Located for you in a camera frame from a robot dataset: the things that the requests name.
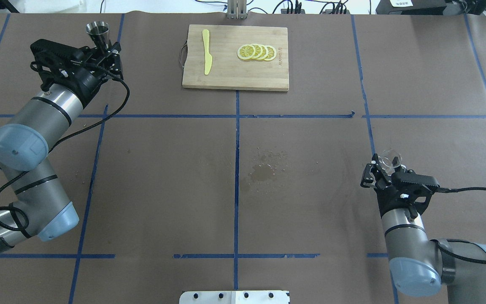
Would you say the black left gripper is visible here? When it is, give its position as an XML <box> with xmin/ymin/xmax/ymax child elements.
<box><xmin>64</xmin><ymin>42</ymin><xmax>124</xmax><ymax>102</ymax></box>

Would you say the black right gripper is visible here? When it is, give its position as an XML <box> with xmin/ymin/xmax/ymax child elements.
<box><xmin>360</xmin><ymin>163</ymin><xmax>431</xmax><ymax>218</ymax></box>

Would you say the clear glass cup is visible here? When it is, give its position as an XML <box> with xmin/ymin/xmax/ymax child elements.
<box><xmin>378</xmin><ymin>149</ymin><xmax>402</xmax><ymax>175</ymax></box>

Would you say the steel measuring jigger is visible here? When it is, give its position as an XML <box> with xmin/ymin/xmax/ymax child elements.
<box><xmin>85</xmin><ymin>21</ymin><xmax>112</xmax><ymax>54</ymax></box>

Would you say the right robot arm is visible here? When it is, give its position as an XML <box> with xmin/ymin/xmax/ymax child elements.
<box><xmin>360</xmin><ymin>155</ymin><xmax>486</xmax><ymax>304</ymax></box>

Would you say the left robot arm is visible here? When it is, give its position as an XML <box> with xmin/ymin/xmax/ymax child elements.
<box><xmin>0</xmin><ymin>40</ymin><xmax>123</xmax><ymax>254</ymax></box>

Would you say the yellow plastic knife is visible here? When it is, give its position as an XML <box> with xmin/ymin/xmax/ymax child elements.
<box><xmin>201</xmin><ymin>29</ymin><xmax>213</xmax><ymax>76</ymax></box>

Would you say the wooden cutting board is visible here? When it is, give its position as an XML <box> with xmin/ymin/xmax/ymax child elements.
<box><xmin>182</xmin><ymin>24</ymin><xmax>289</xmax><ymax>92</ymax></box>

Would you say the lemon slice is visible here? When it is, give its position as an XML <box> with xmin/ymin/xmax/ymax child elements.
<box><xmin>263</xmin><ymin>46</ymin><xmax>277</xmax><ymax>62</ymax></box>
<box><xmin>251</xmin><ymin>43</ymin><xmax>265</xmax><ymax>60</ymax></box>
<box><xmin>257</xmin><ymin>46</ymin><xmax>269</xmax><ymax>60</ymax></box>
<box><xmin>237</xmin><ymin>44</ymin><xmax>256</xmax><ymax>60</ymax></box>

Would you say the black box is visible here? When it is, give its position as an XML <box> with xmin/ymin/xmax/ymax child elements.
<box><xmin>375</xmin><ymin>0</ymin><xmax>447</xmax><ymax>15</ymax></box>

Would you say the aluminium frame post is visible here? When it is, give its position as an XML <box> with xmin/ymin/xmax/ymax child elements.
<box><xmin>226</xmin><ymin>0</ymin><xmax>248</xmax><ymax>20</ymax></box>

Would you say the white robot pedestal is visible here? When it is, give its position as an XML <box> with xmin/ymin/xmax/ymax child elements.
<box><xmin>179</xmin><ymin>290</ymin><xmax>291</xmax><ymax>304</ymax></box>

